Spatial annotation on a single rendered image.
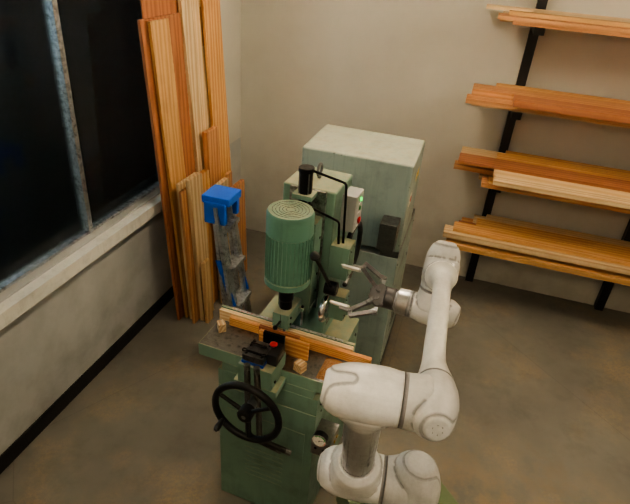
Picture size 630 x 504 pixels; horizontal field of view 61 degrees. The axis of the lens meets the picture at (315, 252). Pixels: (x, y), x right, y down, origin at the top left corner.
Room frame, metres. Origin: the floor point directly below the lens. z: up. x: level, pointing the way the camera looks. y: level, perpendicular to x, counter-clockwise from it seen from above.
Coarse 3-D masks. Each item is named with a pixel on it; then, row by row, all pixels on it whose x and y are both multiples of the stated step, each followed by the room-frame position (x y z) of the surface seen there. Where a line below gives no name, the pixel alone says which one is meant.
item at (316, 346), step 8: (232, 320) 1.77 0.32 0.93; (240, 320) 1.76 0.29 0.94; (248, 320) 1.77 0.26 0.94; (248, 328) 1.75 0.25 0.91; (256, 328) 1.74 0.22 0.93; (312, 344) 1.66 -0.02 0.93; (320, 344) 1.65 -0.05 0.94; (328, 344) 1.66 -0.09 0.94; (320, 352) 1.65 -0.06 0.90; (328, 352) 1.64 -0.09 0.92; (336, 352) 1.63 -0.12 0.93; (344, 352) 1.62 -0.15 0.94; (352, 352) 1.62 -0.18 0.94; (352, 360) 1.60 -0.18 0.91; (360, 360) 1.59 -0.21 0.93; (368, 360) 1.58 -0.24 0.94
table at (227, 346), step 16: (208, 336) 1.69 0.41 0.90; (224, 336) 1.70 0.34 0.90; (240, 336) 1.71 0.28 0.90; (256, 336) 1.72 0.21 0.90; (208, 352) 1.63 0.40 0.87; (224, 352) 1.61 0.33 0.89; (240, 352) 1.61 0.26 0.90; (288, 368) 1.54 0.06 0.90; (304, 384) 1.50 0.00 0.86; (320, 384) 1.48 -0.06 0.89
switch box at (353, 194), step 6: (348, 192) 1.95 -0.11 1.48; (354, 192) 1.96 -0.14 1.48; (360, 192) 1.97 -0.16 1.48; (348, 198) 1.92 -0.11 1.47; (354, 198) 1.91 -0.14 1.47; (342, 204) 1.93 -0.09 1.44; (348, 204) 1.92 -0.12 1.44; (354, 204) 1.91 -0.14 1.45; (360, 204) 1.97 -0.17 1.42; (342, 210) 1.93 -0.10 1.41; (348, 210) 1.92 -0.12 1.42; (354, 210) 1.91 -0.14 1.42; (360, 210) 1.99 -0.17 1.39; (342, 216) 1.93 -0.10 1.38; (348, 216) 1.92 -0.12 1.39; (354, 216) 1.91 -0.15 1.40; (360, 216) 2.00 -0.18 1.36; (342, 222) 1.93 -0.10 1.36; (348, 222) 1.92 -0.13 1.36; (354, 222) 1.92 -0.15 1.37; (342, 228) 1.93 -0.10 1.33; (348, 228) 1.92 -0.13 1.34; (354, 228) 1.92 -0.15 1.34
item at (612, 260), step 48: (528, 48) 3.71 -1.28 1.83; (480, 96) 3.46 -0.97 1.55; (528, 96) 3.39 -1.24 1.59; (576, 96) 3.50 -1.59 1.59; (528, 192) 3.23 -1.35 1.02; (576, 192) 3.15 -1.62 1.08; (624, 192) 3.12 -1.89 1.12; (480, 240) 3.30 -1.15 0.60; (528, 240) 3.30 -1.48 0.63; (576, 240) 3.36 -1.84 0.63; (624, 240) 3.45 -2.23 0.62
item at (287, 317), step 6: (294, 300) 1.76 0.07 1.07; (300, 300) 1.77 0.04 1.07; (294, 306) 1.72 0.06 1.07; (276, 312) 1.67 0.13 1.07; (282, 312) 1.67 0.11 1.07; (288, 312) 1.68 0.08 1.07; (294, 312) 1.71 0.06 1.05; (276, 318) 1.67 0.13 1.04; (282, 318) 1.66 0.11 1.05; (288, 318) 1.65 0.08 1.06; (294, 318) 1.71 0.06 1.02; (282, 324) 1.66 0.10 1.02; (288, 324) 1.65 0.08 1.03
